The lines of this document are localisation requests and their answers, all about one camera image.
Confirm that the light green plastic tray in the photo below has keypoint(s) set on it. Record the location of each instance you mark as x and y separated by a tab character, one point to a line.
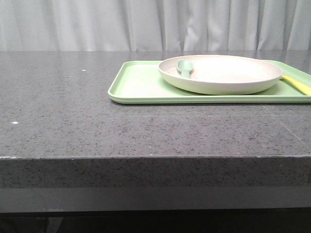
139	82

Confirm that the pale green plastic spoon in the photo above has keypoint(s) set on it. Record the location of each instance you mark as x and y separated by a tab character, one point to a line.
184	67

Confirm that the yellow plastic fork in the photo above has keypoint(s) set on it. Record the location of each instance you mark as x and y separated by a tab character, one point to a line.
303	88

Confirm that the beige round plate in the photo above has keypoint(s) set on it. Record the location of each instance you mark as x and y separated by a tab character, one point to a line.
221	74

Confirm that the grey pleated curtain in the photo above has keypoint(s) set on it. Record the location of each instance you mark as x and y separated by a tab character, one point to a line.
154	25

